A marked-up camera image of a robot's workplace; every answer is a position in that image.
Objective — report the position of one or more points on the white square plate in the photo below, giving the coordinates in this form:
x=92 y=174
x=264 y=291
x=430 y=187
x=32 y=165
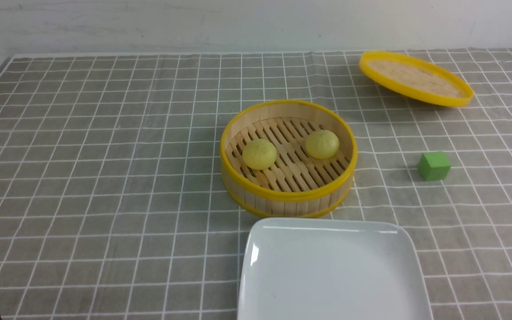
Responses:
x=317 y=269

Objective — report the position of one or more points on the yellow steamed bun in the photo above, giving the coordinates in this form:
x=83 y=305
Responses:
x=259 y=154
x=322 y=144

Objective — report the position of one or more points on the grey checked tablecloth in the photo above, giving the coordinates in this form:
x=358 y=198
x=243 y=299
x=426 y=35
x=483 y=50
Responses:
x=112 y=205

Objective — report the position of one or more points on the bamboo steamer basket yellow rim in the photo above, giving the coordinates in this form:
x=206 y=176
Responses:
x=296 y=185

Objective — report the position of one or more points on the yellow-rimmed bamboo steamer lid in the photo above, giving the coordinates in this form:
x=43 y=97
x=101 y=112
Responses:
x=416 y=79

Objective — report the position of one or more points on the green cube block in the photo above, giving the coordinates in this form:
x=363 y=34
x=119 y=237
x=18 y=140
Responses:
x=434 y=166

